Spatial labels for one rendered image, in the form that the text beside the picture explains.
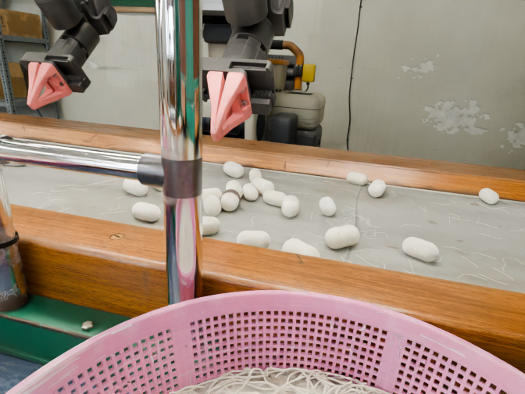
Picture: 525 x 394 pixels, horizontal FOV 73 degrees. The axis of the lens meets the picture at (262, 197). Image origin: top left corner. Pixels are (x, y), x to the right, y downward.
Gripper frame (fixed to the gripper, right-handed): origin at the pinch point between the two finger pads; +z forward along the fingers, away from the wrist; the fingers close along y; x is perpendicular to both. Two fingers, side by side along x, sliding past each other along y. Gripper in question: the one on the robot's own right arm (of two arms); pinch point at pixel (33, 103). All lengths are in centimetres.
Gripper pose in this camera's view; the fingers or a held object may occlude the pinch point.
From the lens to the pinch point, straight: 75.4
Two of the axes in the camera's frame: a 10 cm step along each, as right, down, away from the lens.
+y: 9.7, 1.5, -2.1
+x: 1.1, 5.0, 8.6
